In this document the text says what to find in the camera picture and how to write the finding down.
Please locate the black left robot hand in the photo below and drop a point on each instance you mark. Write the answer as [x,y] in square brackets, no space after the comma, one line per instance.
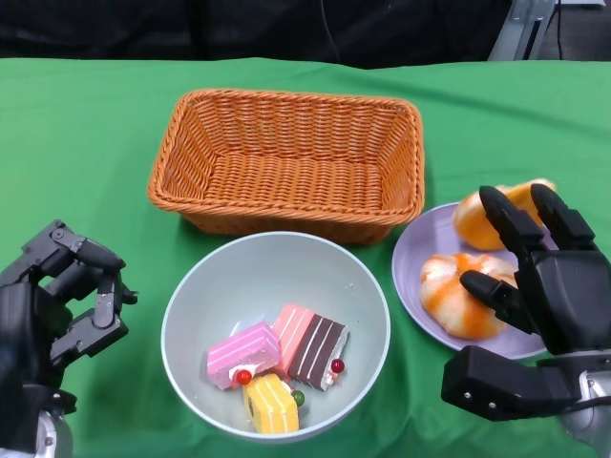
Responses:
[28,324]

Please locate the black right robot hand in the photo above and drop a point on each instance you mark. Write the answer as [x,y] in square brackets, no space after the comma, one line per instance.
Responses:
[568,296]

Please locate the round orange striped bun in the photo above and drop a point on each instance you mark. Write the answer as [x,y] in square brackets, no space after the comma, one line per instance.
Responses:
[444,296]

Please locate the pale grey-green bowl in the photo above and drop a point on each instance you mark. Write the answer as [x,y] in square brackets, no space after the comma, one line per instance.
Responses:
[286,267]

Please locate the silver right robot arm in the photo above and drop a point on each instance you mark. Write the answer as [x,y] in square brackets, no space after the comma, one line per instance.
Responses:
[592,410]

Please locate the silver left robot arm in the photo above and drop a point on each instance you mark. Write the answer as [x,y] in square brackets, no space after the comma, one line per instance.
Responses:
[52,434]

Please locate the white round plate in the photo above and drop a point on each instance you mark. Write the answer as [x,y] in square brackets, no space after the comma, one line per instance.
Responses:
[410,267]

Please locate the pink striped cake slice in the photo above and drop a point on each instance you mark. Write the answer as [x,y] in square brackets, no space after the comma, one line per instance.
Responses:
[238,348]
[296,334]

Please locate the yellow striped cake slice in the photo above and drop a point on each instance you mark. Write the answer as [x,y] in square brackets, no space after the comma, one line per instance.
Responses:
[272,405]

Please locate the brown striped cake slice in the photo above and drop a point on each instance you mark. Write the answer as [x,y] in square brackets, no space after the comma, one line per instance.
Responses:
[315,353]

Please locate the orange wicker basket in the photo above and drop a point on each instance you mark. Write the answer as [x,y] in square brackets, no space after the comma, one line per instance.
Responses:
[286,181]

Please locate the grey metal stand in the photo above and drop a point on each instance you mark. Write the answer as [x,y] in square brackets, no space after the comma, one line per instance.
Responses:
[511,38]

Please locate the black backdrop cloth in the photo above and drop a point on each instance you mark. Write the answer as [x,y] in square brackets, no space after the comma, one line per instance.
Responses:
[143,28]

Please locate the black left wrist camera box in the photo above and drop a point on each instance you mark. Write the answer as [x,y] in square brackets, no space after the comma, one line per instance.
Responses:
[12,424]

